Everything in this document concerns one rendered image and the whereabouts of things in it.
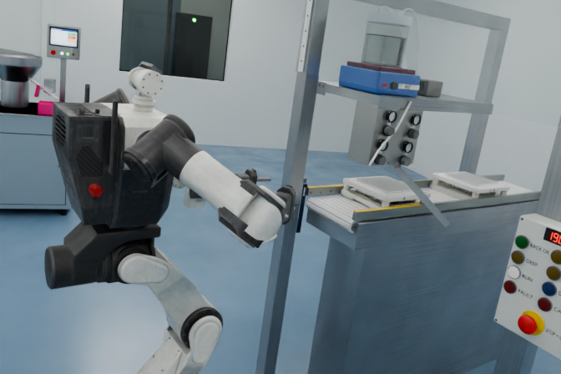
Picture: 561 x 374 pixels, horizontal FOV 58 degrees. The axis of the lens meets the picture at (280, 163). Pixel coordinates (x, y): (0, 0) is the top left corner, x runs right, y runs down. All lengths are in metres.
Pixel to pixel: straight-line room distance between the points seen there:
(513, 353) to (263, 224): 0.67
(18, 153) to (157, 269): 2.65
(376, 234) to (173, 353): 0.80
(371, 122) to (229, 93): 5.30
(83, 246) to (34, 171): 2.65
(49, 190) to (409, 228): 2.83
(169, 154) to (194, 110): 5.65
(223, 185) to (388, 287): 1.15
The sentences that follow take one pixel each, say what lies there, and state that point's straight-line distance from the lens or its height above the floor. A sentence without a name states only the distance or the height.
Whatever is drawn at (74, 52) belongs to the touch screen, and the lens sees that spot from 4.28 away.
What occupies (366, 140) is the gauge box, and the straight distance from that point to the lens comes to 1.68.
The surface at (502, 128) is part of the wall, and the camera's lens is 6.01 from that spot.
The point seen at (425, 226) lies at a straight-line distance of 2.06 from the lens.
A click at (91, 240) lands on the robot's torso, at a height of 0.92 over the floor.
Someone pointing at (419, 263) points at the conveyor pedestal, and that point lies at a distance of 2.20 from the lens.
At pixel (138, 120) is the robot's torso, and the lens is 1.31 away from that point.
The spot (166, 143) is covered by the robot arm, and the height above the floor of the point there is 1.23.
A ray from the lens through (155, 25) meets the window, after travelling 6.75.
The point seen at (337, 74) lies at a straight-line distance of 1.70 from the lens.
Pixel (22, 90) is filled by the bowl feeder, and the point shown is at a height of 0.89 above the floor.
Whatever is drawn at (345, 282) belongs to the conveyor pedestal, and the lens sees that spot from 2.04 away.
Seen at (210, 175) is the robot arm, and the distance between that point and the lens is 1.13.
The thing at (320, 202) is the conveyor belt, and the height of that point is 0.92.
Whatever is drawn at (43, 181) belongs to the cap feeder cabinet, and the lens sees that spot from 4.07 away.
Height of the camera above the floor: 1.49
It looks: 14 degrees down
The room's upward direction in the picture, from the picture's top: 8 degrees clockwise
